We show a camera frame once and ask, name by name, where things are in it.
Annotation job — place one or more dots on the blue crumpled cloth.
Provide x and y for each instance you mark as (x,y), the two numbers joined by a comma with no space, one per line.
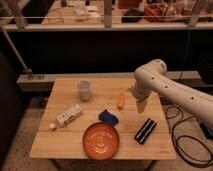
(107,117)

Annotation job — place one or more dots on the red basket on shelf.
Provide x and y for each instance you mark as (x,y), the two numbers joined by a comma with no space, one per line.
(160,12)

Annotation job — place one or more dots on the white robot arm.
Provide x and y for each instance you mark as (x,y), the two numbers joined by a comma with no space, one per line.
(151,77)

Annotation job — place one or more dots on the black power adapter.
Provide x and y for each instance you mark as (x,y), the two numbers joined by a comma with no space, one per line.
(207,131)

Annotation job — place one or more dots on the diagonal metal pole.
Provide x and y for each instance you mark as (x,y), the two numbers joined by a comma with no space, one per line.
(26,69)

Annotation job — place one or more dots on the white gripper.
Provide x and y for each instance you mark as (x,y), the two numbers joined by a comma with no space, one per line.
(141,96)

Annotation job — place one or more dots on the white plastic bottle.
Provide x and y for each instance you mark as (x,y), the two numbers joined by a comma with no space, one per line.
(66,117)

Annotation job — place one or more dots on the orange plate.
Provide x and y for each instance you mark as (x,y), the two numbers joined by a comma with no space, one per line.
(100,141)

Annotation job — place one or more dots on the black object on shelf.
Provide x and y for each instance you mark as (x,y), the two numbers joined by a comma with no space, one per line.
(132,16)

